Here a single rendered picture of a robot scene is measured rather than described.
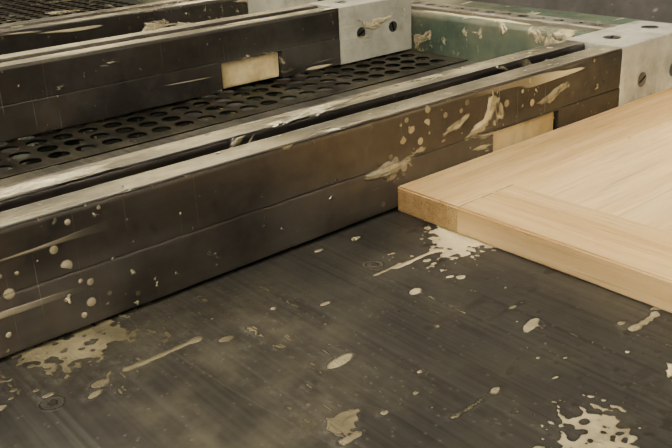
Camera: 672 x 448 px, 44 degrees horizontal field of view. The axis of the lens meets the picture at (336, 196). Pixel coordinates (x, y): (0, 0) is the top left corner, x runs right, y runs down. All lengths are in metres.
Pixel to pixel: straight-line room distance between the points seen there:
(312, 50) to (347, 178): 0.48
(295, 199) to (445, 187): 0.11
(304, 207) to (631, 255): 0.20
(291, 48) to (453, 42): 0.22
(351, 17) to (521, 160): 0.46
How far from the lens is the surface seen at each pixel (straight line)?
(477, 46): 1.06
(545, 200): 0.57
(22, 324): 0.47
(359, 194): 0.57
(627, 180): 0.62
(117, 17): 1.09
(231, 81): 0.96
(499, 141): 0.67
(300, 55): 1.01
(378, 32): 1.09
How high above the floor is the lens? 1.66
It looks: 44 degrees down
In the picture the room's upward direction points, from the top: 64 degrees counter-clockwise
